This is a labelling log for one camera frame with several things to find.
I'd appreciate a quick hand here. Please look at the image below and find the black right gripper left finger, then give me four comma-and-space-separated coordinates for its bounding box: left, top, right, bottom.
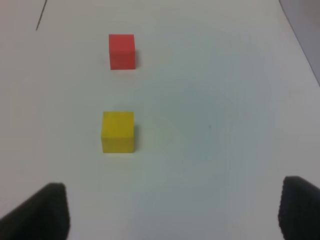
0, 183, 71, 240

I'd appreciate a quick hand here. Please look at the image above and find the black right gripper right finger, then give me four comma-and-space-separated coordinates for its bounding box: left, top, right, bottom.
278, 176, 320, 240

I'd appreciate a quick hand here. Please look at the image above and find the yellow cube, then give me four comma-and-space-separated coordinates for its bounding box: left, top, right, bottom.
101, 111, 135, 154

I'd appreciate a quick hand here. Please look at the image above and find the red cube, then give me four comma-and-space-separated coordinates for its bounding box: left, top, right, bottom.
108, 34, 136, 70

